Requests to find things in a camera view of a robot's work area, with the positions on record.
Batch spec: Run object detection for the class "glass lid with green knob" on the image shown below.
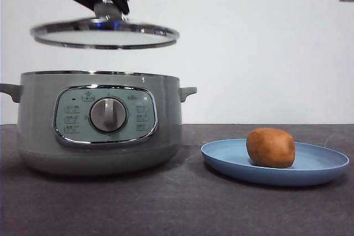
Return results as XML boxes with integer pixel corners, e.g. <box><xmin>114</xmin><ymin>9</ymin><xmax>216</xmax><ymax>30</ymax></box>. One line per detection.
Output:
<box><xmin>29</xmin><ymin>1</ymin><xmax>180</xmax><ymax>50</ymax></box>

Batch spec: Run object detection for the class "brown potato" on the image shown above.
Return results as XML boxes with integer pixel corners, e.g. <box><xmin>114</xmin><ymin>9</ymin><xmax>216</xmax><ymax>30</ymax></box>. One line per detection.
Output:
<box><xmin>246</xmin><ymin>127</ymin><xmax>296</xmax><ymax>169</ymax></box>

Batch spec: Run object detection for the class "pale green electric steamer pot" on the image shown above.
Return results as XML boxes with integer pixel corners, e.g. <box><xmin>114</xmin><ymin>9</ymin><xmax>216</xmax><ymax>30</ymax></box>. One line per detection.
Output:
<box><xmin>0</xmin><ymin>70</ymin><xmax>198</xmax><ymax>176</ymax></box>

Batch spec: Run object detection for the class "blue round plate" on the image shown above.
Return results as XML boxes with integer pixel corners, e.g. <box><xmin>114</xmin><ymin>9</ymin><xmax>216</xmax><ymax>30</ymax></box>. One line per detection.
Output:
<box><xmin>201</xmin><ymin>139</ymin><xmax>350</xmax><ymax>187</ymax></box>

